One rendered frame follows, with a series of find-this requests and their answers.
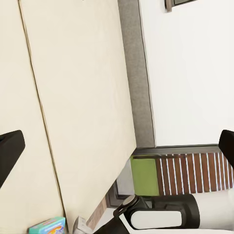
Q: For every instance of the board game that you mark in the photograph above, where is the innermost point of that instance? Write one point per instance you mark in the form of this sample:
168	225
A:
55	225

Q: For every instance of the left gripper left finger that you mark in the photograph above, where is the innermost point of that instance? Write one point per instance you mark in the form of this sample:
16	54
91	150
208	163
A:
12	145

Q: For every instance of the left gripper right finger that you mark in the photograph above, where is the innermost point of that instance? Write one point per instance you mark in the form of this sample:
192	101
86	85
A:
226	145

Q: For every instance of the bed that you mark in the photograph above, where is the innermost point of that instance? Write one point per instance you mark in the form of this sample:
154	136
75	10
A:
74	79

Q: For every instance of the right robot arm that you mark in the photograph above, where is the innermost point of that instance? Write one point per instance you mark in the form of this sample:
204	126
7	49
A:
210	210

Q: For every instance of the door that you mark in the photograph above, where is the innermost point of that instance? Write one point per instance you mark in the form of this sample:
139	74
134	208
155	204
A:
171	170

